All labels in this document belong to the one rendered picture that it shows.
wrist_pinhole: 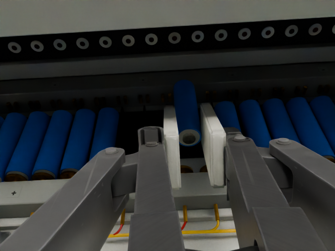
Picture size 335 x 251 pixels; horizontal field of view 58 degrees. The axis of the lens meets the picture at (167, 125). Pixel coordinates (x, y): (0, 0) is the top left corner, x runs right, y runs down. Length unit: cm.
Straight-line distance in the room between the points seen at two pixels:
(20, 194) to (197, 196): 12
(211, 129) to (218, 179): 3
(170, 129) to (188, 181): 6
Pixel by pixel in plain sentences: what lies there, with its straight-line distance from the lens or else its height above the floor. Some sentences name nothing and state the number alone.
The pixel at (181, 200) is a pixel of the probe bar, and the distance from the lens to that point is 20.
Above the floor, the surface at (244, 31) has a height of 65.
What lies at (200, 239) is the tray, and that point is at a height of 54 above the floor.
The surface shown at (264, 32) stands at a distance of 29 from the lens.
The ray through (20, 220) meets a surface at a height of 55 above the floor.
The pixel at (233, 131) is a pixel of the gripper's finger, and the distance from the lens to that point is 17.
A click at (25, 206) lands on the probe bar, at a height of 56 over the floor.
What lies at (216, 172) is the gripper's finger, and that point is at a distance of 15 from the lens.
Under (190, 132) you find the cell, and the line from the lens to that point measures 21.
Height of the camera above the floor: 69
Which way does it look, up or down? 23 degrees down
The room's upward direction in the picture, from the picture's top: 4 degrees counter-clockwise
